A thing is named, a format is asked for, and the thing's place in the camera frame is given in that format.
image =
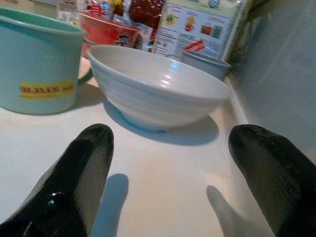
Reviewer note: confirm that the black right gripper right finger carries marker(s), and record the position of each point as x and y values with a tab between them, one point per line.
276	177

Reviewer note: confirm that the white ribbed ceramic bowl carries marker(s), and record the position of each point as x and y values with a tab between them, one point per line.
153	98

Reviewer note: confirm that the grey cup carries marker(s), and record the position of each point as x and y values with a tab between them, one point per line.
209	67

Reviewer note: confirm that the teal mug yellow label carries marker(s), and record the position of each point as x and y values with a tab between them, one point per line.
37	61

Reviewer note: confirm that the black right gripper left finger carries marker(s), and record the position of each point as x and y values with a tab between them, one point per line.
69	185

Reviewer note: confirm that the red instant noodle cup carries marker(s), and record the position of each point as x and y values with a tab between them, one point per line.
106	32

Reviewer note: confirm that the white printed food bag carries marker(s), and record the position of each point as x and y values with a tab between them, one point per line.
197	24

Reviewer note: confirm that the dark red snack bag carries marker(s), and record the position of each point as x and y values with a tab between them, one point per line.
145	14

